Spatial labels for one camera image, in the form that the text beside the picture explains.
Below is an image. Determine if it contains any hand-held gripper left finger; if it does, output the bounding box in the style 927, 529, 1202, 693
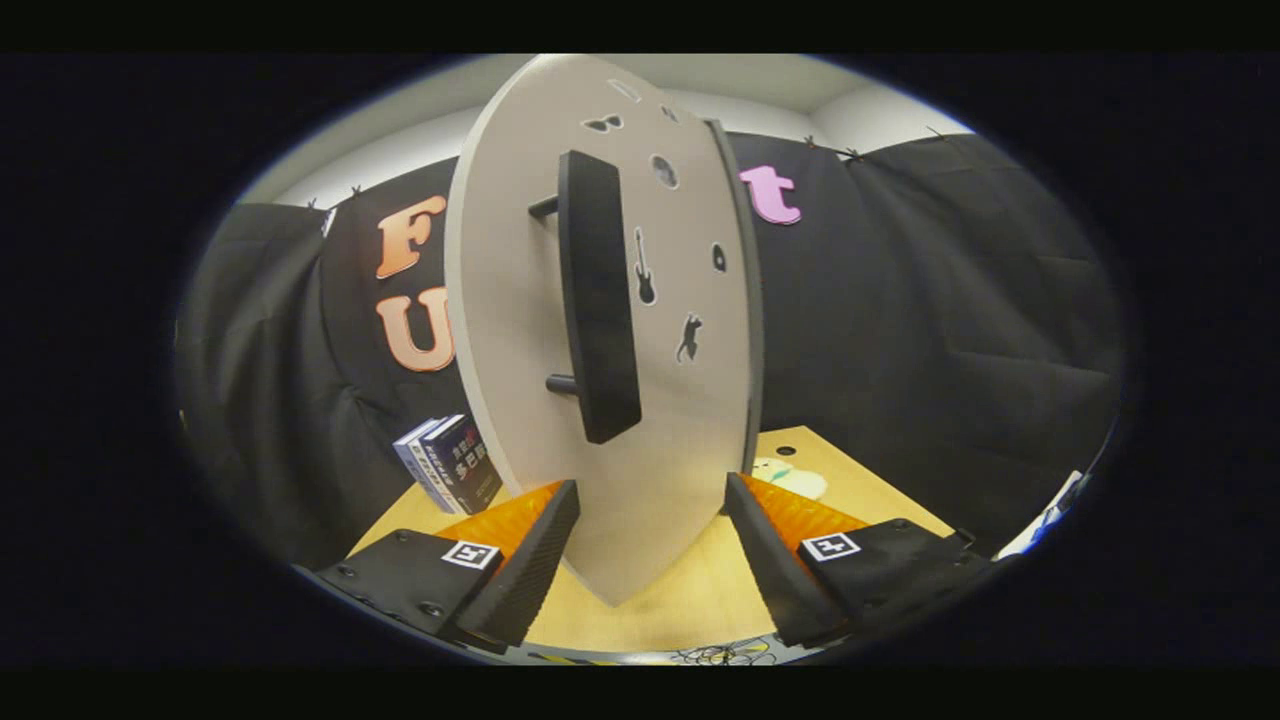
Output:
313, 480, 582, 656

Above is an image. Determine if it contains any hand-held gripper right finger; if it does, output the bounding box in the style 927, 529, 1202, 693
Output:
724, 472, 996, 648

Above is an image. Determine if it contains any white cabinet door black handle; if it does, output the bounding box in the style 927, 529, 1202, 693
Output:
445, 55, 753, 608

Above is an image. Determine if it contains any pale cream soft toy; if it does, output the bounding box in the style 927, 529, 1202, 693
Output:
750, 458, 829, 501

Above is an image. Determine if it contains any dark blue book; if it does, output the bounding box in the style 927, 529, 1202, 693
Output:
420, 414, 503, 515

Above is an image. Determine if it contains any white spine book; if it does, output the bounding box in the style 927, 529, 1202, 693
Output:
405, 417, 456, 514
393, 420, 439, 511

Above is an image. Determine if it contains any grey cabinet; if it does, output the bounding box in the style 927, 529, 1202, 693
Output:
705, 120, 766, 476

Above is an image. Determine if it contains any white blue plastic item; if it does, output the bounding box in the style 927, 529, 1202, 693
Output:
1000, 470, 1086, 559

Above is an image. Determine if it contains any black backdrop cloth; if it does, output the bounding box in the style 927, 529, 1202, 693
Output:
175, 133, 1126, 571

